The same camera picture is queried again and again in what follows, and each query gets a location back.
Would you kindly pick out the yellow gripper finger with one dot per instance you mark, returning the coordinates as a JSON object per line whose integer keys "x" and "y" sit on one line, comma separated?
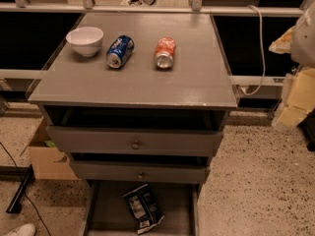
{"x": 298, "y": 100}
{"x": 283, "y": 44}

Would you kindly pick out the blue chip bag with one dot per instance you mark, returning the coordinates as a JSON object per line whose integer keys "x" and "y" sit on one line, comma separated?
{"x": 143, "y": 206}

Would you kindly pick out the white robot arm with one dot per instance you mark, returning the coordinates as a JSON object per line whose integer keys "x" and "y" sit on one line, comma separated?
{"x": 303, "y": 40}

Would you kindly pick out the grey drawer cabinet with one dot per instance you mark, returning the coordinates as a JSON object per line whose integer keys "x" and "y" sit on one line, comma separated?
{"x": 198, "y": 79}

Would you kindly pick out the grey top drawer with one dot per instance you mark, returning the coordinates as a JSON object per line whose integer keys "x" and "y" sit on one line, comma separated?
{"x": 136, "y": 131}

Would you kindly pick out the grey drawer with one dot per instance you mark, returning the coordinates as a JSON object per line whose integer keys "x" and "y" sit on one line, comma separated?
{"x": 136, "y": 131}
{"x": 143, "y": 168}
{"x": 108, "y": 213}

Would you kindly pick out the grey middle drawer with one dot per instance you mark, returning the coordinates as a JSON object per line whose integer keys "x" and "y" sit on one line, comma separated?
{"x": 143, "y": 168}

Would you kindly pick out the grey bottom drawer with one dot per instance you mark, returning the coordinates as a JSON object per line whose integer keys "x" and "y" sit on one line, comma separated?
{"x": 108, "y": 213}

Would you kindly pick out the orange soda can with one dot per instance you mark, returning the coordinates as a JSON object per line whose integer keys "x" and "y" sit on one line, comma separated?
{"x": 164, "y": 54}

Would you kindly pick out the blue soda can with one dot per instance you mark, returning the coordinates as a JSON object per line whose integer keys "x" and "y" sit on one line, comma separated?
{"x": 119, "y": 51}

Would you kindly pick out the white bowl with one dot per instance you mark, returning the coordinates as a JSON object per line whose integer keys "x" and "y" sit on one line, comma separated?
{"x": 86, "y": 41}

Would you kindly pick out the cardboard box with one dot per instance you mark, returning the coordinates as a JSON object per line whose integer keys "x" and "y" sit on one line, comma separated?
{"x": 47, "y": 161}

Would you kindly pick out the black bar on floor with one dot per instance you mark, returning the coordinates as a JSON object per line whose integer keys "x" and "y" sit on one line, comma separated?
{"x": 25, "y": 176}

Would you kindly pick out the white shoe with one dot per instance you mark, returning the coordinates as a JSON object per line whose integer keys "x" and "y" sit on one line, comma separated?
{"x": 24, "y": 230}

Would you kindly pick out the grey metal rail beam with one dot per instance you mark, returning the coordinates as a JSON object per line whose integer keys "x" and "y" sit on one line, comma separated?
{"x": 258, "y": 87}

